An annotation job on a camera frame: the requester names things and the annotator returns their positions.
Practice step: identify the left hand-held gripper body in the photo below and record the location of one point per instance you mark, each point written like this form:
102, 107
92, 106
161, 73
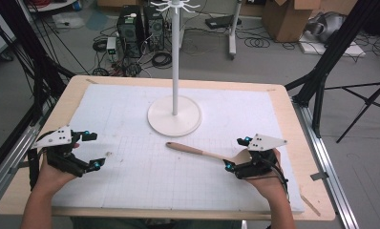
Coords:
59, 156

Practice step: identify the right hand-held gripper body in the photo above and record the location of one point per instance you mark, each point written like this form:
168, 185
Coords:
258, 163

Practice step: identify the wooden spoon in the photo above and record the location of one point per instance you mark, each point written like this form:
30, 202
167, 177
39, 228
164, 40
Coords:
194, 150

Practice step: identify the person's left hand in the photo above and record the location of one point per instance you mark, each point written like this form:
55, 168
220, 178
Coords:
51, 178

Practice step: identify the person's right hand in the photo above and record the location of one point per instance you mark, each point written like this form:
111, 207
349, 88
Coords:
270, 184

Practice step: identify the white grid mat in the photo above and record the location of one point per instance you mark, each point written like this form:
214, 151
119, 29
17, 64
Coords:
165, 178

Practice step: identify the white hanging rack stand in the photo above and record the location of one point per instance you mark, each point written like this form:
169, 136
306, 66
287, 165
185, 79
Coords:
174, 117

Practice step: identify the small white electronic box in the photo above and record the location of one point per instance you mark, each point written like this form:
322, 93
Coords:
111, 46

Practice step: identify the white stand leg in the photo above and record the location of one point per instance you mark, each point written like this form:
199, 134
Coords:
233, 35

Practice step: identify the black computer tower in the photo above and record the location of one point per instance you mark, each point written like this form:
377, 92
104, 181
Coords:
130, 31
154, 28

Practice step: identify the flat black device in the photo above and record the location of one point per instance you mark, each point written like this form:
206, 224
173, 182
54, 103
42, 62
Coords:
221, 21

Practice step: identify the black tripod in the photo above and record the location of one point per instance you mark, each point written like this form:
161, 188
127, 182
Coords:
366, 101

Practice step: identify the white foam board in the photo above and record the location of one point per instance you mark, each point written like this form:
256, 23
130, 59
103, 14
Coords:
334, 49

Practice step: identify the brown cardboard box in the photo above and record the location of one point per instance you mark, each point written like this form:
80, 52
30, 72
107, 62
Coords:
290, 19

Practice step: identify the round white table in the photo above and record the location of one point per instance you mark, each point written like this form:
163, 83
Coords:
49, 4

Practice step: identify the grey bag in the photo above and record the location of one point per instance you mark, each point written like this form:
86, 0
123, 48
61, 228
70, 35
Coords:
326, 27

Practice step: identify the aluminium rail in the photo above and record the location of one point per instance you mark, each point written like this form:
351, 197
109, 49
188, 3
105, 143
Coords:
325, 162
10, 159

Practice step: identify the black metal frame post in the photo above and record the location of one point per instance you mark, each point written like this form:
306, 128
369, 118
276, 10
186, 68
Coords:
331, 54
41, 63

